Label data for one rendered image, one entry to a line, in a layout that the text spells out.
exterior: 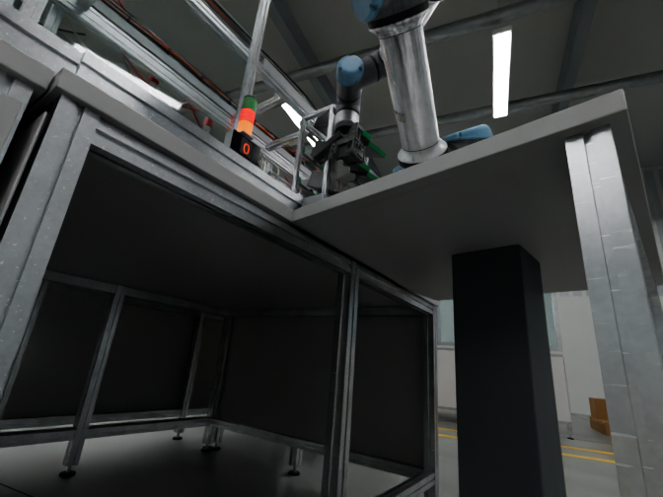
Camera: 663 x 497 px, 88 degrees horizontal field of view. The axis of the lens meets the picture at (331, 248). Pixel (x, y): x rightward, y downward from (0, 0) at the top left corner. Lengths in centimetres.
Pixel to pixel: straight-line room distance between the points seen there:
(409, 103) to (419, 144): 9
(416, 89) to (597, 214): 44
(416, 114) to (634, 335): 55
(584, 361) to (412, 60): 912
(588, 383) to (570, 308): 160
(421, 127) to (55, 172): 64
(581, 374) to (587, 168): 914
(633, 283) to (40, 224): 64
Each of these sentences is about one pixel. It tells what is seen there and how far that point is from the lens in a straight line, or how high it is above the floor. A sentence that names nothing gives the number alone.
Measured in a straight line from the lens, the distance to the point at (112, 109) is 59.
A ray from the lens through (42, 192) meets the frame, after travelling 53.
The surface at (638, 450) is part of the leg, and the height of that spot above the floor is 49.
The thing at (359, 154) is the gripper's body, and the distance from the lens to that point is 105.
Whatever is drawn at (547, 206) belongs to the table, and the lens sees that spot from 71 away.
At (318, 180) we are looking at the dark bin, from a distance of 156.
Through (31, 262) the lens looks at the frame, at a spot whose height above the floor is 62.
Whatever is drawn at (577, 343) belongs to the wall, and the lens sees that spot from 963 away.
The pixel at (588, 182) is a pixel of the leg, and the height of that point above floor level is 76.
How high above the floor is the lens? 54
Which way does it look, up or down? 19 degrees up
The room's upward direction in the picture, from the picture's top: 5 degrees clockwise
